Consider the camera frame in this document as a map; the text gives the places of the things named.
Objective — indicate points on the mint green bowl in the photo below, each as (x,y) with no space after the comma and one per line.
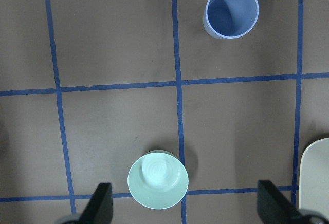
(158,180)

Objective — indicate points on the cream white toaster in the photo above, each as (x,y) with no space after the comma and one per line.
(313,181)

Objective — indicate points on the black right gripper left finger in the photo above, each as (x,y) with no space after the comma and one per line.
(100,207)

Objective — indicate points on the blue cup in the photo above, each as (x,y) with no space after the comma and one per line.
(230,19)

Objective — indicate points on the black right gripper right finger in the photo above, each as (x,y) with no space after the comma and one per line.
(273,206)

